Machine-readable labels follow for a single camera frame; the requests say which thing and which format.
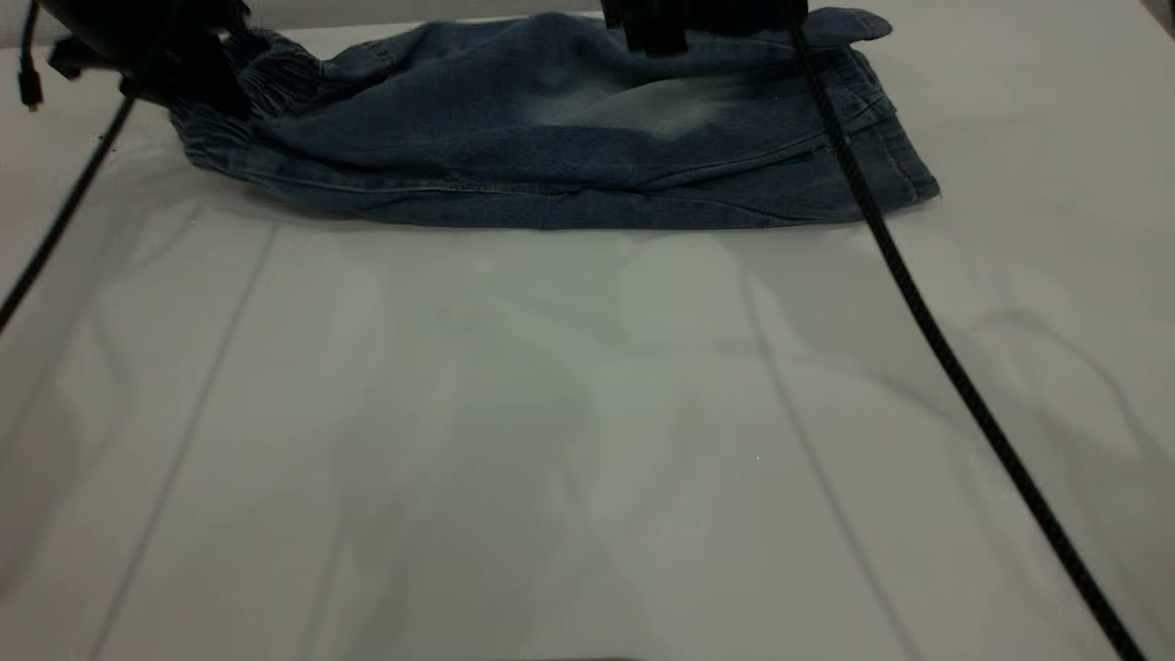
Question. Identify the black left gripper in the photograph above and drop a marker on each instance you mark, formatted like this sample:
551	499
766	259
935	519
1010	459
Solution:
138	37

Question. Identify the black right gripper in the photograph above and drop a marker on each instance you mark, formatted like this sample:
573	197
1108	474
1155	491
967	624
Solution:
707	14

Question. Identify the blue denim shorts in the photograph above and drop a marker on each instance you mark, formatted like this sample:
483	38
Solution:
551	156

